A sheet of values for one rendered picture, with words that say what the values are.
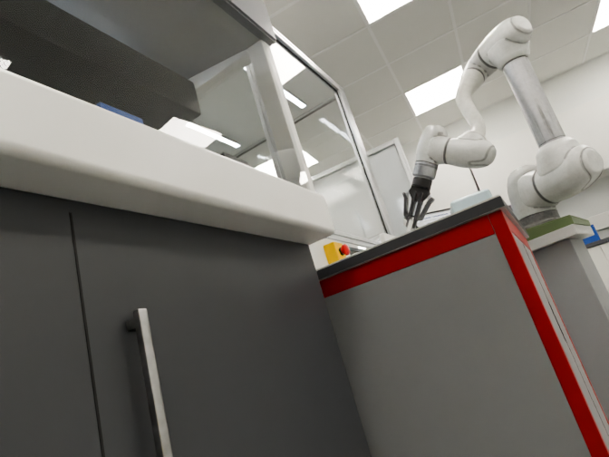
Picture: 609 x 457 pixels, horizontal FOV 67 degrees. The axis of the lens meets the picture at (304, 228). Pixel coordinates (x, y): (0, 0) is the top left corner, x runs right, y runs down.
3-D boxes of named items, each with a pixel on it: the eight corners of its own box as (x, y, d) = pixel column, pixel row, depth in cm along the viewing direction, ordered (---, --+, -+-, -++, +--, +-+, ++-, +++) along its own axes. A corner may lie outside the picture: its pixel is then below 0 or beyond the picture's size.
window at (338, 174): (391, 247, 233) (336, 91, 261) (308, 225, 159) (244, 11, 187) (391, 247, 233) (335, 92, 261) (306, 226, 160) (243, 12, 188)
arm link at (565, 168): (571, 200, 185) (621, 177, 165) (542, 207, 179) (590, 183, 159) (497, 43, 204) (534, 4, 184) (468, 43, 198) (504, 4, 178)
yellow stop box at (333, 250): (350, 261, 160) (343, 242, 162) (341, 259, 154) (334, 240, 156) (337, 266, 162) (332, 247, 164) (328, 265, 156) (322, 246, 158)
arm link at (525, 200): (537, 221, 200) (521, 176, 207) (571, 206, 184) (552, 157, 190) (508, 225, 195) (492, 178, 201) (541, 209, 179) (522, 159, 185)
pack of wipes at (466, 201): (456, 230, 122) (449, 215, 123) (491, 218, 119) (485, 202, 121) (455, 218, 108) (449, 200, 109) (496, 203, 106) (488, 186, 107)
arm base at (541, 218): (575, 223, 191) (571, 210, 193) (556, 220, 177) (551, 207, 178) (533, 238, 204) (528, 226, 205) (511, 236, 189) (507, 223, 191)
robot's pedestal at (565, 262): (689, 415, 167) (594, 225, 189) (681, 441, 145) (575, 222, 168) (600, 426, 186) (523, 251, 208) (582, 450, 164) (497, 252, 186)
